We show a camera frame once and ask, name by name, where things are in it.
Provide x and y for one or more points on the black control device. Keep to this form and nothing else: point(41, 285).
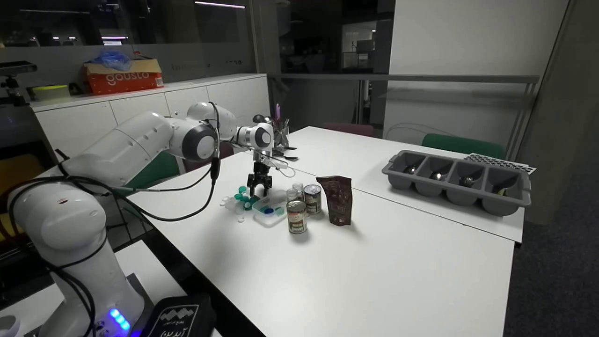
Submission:
point(178, 317)

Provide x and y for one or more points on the blue bottle cap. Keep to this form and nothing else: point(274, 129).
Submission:
point(268, 212)

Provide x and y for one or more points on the small white-capped bottle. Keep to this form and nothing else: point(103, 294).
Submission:
point(292, 191)

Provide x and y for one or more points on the small glass jar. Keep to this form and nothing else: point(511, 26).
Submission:
point(313, 199)

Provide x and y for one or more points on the white bottle cap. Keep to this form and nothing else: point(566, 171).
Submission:
point(227, 202)

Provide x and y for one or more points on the metal handrail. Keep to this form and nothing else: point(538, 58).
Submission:
point(405, 79)

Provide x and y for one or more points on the orange cardboard box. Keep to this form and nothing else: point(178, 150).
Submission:
point(124, 77)

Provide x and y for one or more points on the grey mesh mat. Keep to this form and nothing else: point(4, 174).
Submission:
point(508, 163)

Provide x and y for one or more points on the grey cutlery tray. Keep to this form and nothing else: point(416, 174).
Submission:
point(455, 180)

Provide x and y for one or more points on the yellow container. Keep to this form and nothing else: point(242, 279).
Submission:
point(51, 92)

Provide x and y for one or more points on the green chair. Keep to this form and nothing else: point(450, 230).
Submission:
point(463, 144)
point(159, 171)

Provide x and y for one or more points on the green bottle cap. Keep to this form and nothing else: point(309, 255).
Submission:
point(240, 197)

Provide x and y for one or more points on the white cabinet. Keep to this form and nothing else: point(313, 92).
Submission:
point(124, 103)

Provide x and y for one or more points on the glass jar with yellow label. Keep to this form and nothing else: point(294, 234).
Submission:
point(298, 217)

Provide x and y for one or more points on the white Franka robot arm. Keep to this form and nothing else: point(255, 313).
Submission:
point(62, 230)

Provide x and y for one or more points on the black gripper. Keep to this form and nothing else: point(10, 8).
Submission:
point(260, 169)

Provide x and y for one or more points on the blue plastic bag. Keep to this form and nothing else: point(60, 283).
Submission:
point(113, 60)

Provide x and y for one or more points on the dark tool stand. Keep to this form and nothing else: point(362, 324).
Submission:
point(281, 141)

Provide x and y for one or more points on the brown foil pouch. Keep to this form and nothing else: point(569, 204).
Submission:
point(337, 199)

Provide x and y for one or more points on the black camera stand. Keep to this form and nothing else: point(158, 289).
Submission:
point(13, 81)

